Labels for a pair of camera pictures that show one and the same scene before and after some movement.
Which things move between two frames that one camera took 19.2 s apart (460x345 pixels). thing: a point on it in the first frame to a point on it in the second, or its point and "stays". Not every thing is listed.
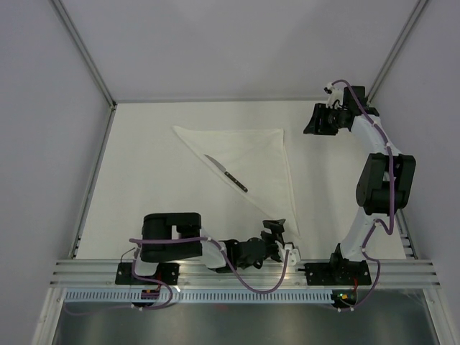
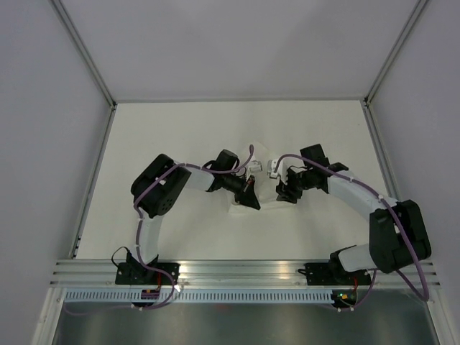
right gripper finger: (320, 123) to (287, 192)
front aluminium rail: (402, 273) stays
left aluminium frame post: (85, 52) stays
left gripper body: (274, 253) to (234, 185)
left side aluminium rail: (93, 181) stays
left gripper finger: (277, 228) to (248, 198)
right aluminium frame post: (403, 37) stays
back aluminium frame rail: (216, 100) stays
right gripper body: (335, 116) to (300, 180)
